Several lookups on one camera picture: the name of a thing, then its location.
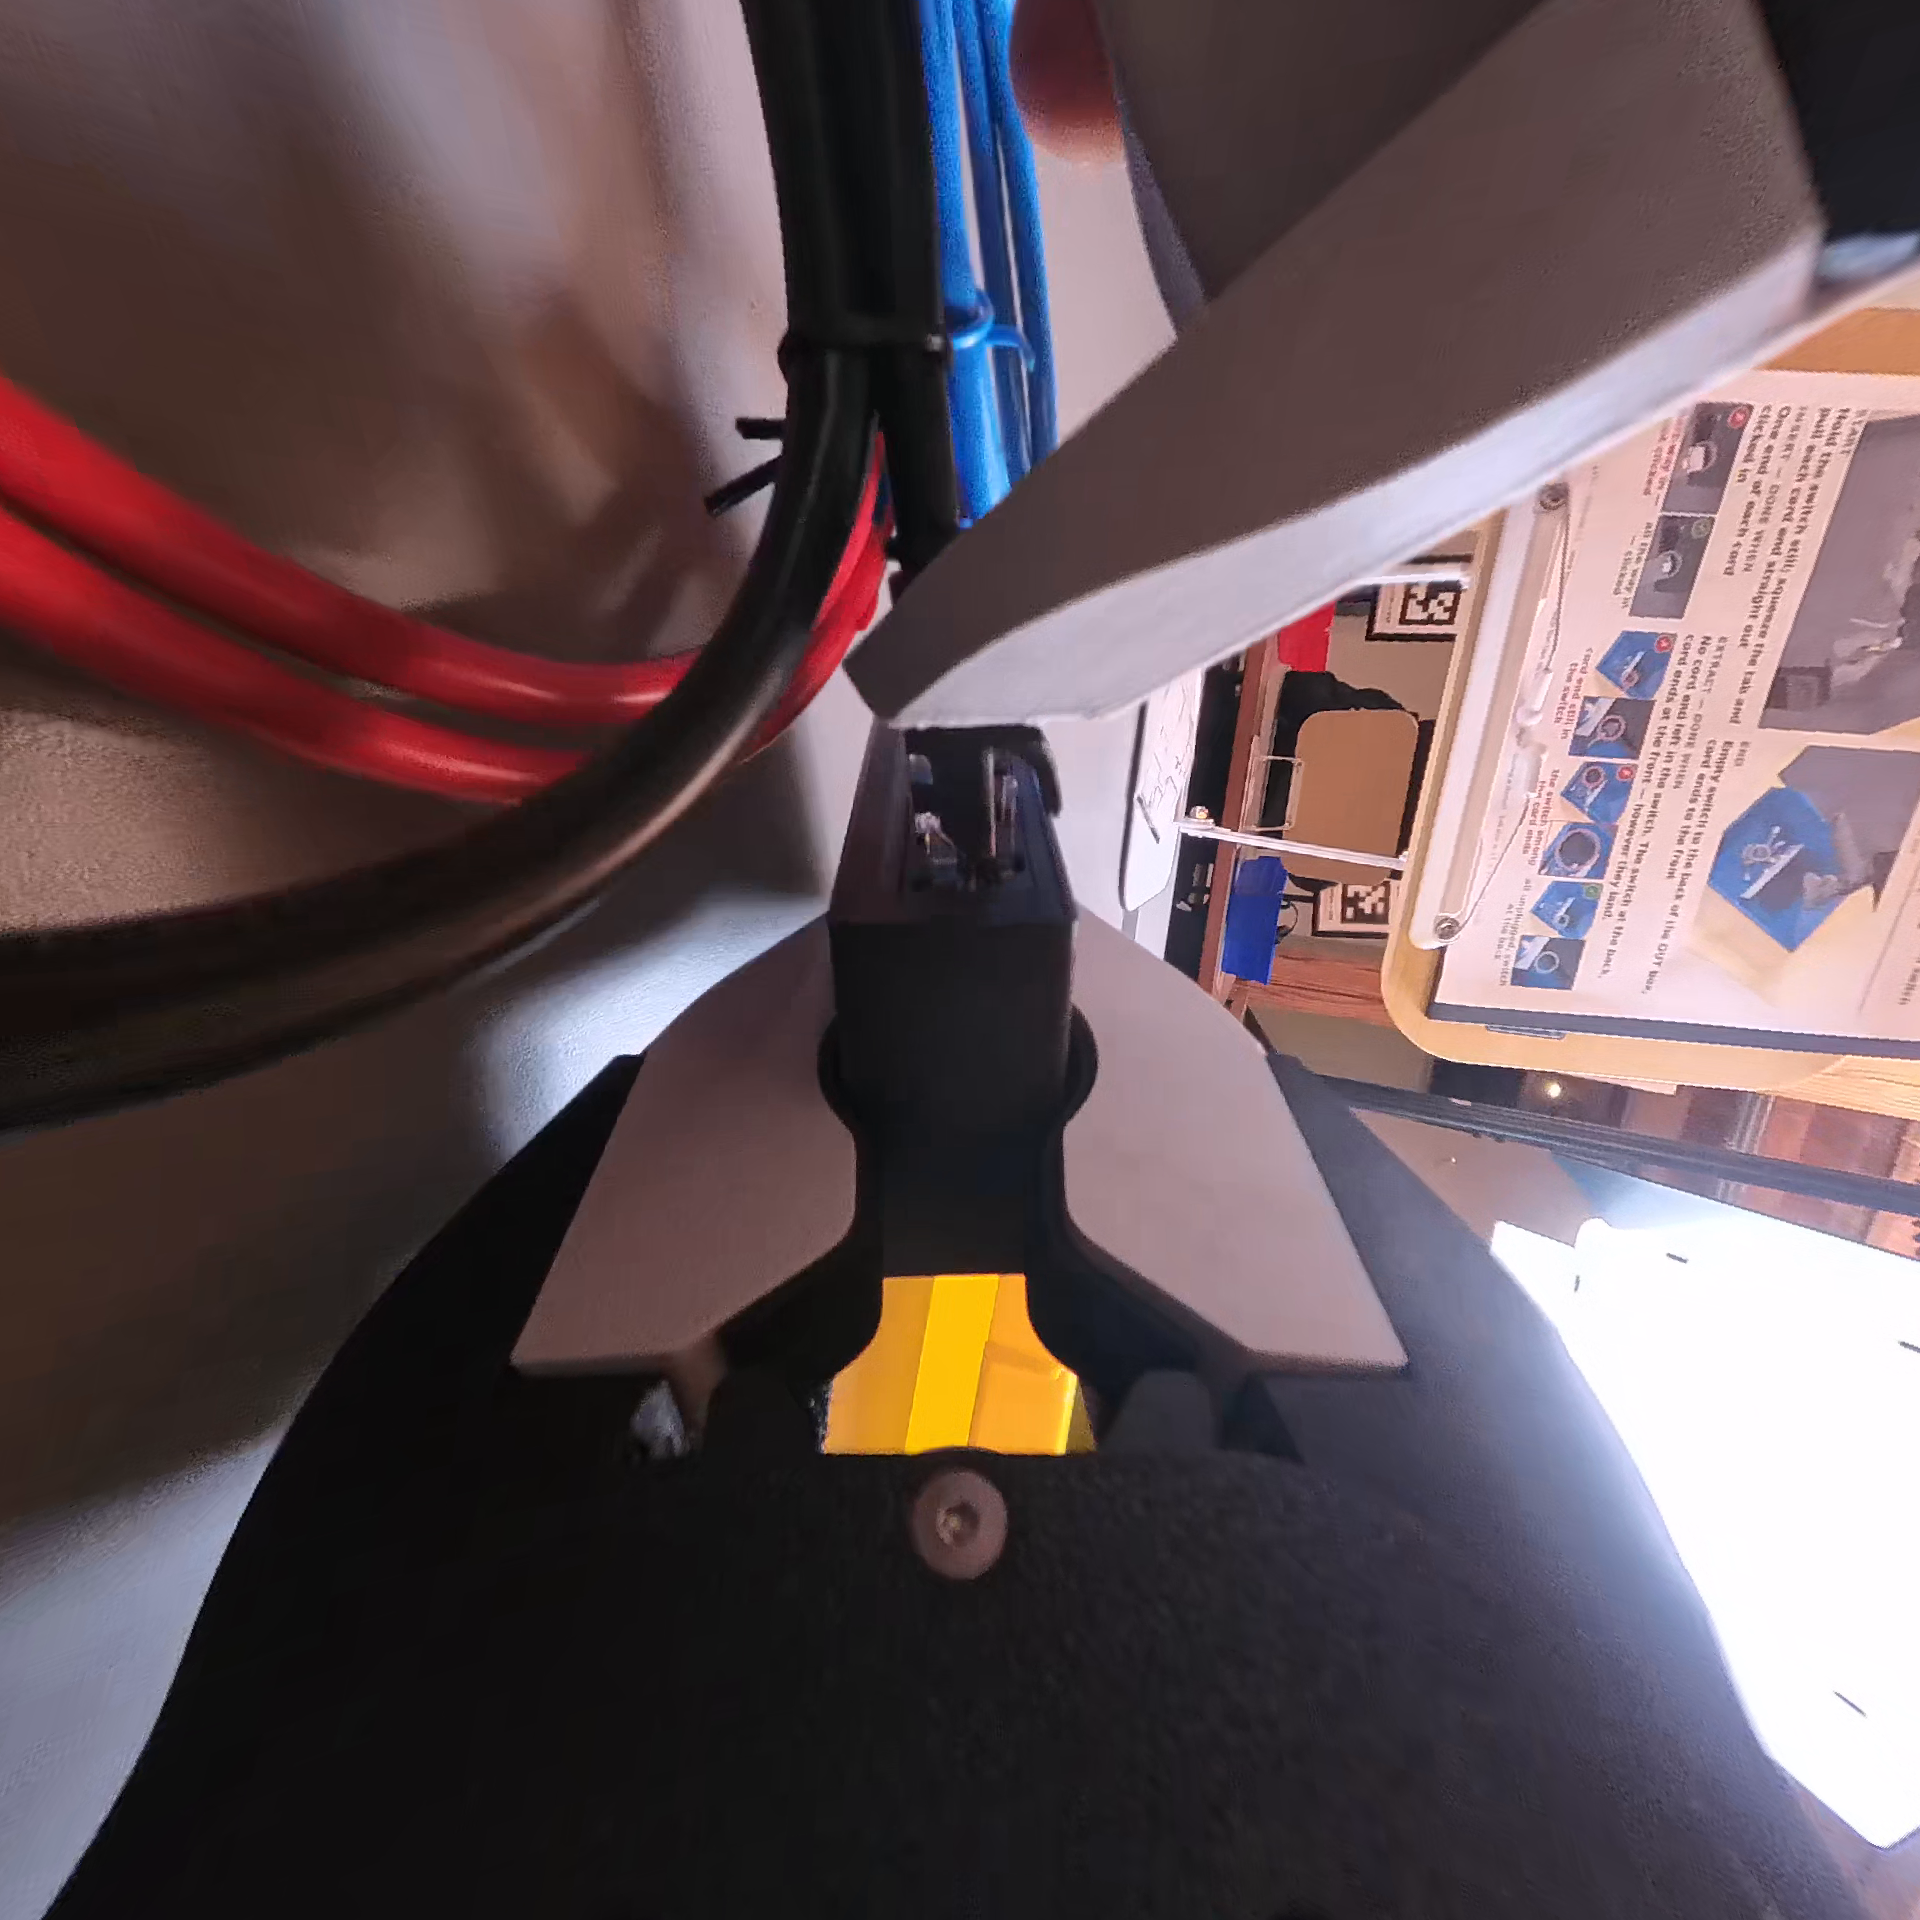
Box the black ethernet port box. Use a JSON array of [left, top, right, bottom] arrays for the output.
[[826, 724, 1082, 1052]]

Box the yellow plastic bin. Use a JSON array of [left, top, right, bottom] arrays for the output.
[[820, 1276, 1098, 1456]]

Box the white paper note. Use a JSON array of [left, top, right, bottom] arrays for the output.
[[1120, 671, 1211, 911]]

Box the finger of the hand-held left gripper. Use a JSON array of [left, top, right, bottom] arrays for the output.
[[849, 0, 1827, 731]]

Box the black ethernet cable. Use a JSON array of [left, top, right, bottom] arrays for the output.
[[0, 0, 964, 1128]]

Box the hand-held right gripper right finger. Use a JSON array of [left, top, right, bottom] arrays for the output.
[[1032, 913, 1409, 1375]]

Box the light wooden board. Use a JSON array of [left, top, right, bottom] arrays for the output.
[[1377, 305, 1920, 1116]]

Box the small blue box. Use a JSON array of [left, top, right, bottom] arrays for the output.
[[1219, 855, 1291, 984]]

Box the printed instruction sheet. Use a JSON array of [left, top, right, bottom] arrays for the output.
[[1430, 359, 1920, 1056]]

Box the red ethernet cable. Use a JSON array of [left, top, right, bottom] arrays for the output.
[[0, 375, 896, 811]]

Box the blue ethernet cable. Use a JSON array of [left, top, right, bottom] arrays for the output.
[[915, 0, 1060, 528]]

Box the person's left hand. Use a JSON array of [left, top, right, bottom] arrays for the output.
[[1011, 0, 1127, 164]]

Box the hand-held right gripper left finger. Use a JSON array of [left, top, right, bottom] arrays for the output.
[[512, 913, 882, 1375]]

